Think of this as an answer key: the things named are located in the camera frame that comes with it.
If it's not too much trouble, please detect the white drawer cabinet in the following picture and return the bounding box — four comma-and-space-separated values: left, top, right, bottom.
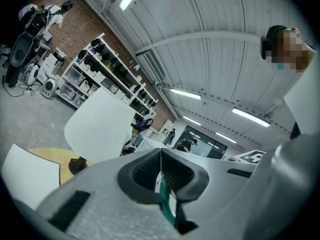
39, 53, 63, 83

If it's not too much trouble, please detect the dark object on table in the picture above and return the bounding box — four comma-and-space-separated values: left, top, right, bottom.
68, 157, 89, 176

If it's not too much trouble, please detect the person's head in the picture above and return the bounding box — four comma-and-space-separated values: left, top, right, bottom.
265, 25, 318, 78

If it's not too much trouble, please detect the white round-window appliance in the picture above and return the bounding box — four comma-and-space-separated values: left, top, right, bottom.
20, 60, 41, 85

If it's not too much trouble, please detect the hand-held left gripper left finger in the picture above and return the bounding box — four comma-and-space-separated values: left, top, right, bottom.
34, 148, 182, 240

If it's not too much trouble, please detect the black head-mounted camera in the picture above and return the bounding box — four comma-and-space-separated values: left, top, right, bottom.
259, 35, 271, 61

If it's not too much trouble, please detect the white pet carrier backpack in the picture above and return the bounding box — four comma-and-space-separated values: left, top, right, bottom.
40, 77, 58, 100

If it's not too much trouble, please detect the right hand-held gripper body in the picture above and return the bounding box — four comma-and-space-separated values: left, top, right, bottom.
219, 131, 320, 240

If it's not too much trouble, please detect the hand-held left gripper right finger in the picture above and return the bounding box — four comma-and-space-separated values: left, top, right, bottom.
161, 148, 257, 240

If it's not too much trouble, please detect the white ceiling air vent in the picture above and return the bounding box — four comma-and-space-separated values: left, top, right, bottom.
142, 50, 169, 83

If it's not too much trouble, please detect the white shelf unit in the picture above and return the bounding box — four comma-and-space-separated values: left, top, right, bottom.
55, 32, 160, 121

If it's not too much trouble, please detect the white floor cable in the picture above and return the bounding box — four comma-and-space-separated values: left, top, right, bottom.
24, 96, 45, 150

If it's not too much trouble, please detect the flat white board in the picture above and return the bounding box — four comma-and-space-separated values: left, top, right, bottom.
0, 143, 61, 210

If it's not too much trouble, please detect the round wooden table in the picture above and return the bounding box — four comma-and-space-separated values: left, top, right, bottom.
27, 147, 96, 185

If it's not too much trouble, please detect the dark glass door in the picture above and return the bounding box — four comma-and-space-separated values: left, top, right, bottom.
184, 124, 228, 160

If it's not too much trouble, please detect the curved white board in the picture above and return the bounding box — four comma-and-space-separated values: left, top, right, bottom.
63, 87, 136, 164

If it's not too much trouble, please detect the green pouch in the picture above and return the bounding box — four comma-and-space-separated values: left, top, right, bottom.
154, 172, 200, 236

